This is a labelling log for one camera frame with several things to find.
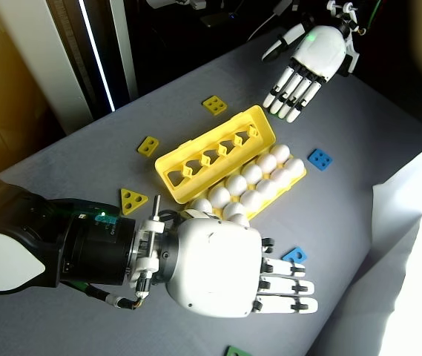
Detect white cloth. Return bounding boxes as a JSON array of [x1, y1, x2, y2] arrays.
[[305, 131, 422, 356]]

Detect narrow white post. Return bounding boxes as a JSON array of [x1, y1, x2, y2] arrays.
[[109, 0, 139, 101]]

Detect blue square four-hole block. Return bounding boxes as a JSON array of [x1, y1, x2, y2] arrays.
[[307, 148, 334, 172]]

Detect white cable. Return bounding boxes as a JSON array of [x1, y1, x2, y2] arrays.
[[247, 0, 288, 42]]

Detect bright light strip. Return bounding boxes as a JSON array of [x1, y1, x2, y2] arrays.
[[78, 0, 116, 112]]

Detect wide white post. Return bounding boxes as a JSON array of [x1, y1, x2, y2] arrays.
[[0, 0, 95, 125]]

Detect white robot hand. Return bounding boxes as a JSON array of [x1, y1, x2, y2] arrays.
[[165, 209, 319, 320], [261, 22, 348, 124]]

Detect blue two-hole block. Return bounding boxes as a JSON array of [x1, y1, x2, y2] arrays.
[[281, 246, 308, 264]]

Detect grey table cloth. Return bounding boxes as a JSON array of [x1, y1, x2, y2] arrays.
[[0, 25, 422, 356]]

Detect white device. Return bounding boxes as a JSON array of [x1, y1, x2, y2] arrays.
[[145, 0, 211, 11]]

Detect yellow triangle three-hole block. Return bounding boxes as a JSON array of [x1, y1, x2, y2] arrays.
[[119, 188, 149, 217]]

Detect yellow two-hole block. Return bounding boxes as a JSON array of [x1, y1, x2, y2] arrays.
[[137, 136, 159, 157]]

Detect yellow egg carton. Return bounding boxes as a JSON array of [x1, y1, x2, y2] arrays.
[[154, 105, 307, 223]]

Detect yellow square four-hole block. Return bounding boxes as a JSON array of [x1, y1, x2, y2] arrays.
[[202, 95, 228, 116]]

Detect small black device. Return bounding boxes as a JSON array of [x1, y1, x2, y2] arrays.
[[200, 13, 236, 27]]

